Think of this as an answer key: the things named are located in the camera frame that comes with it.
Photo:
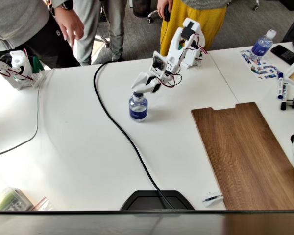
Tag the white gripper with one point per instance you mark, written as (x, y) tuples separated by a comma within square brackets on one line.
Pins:
[(147, 86)]

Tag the blue label bottle black cap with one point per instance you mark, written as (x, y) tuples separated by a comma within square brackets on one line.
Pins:
[(138, 110)]

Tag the small black handheld device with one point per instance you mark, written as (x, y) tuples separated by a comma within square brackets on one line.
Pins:
[(166, 13)]

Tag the idle white robot arm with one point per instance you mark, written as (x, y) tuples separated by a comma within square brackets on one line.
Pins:
[(19, 66)]

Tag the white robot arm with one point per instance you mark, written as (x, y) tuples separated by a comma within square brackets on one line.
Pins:
[(176, 46)]

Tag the blue label bottle white cap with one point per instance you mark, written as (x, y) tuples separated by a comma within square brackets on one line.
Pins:
[(261, 47)]

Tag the yellow skirt person's hand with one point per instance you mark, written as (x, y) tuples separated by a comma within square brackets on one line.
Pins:
[(161, 5)]

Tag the hoodie person's bare hand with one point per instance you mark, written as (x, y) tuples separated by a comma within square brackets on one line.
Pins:
[(71, 24)]

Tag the person in gray trousers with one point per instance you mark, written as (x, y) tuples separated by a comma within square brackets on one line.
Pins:
[(115, 29)]

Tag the black office chair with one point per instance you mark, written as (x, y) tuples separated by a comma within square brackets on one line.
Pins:
[(142, 8)]

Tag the person in yellow skirt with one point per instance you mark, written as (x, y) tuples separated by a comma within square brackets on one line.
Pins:
[(210, 17)]

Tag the green table clamp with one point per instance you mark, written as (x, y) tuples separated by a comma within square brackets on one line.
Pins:
[(36, 64)]

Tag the colourful sticker sheet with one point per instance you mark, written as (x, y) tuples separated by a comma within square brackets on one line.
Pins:
[(258, 69)]

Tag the black computer monitor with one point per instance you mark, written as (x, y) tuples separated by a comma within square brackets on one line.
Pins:
[(137, 203)]

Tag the brown wooden board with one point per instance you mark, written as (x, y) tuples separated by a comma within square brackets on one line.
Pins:
[(245, 156)]

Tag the small white plastic part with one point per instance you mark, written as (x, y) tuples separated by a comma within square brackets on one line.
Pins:
[(212, 199)]

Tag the blue whiteboard marker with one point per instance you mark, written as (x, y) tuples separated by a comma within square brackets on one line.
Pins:
[(280, 85)]

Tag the office chair caster base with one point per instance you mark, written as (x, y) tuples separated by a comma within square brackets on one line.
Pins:
[(256, 5)]

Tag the black whiteboard marker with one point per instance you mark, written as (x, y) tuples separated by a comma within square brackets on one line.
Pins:
[(284, 96)]

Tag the person in gray hoodie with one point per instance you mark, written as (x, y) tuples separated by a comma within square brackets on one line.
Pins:
[(19, 22)]

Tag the black smartphone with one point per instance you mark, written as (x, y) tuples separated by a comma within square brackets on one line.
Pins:
[(284, 54)]

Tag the clear zip bag red strip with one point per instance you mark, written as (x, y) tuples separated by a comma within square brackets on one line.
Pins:
[(42, 205)]

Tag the clear plastic parts box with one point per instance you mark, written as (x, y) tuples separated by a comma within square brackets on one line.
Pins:
[(11, 200)]

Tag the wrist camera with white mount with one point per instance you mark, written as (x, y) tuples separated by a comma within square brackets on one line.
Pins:
[(158, 63)]

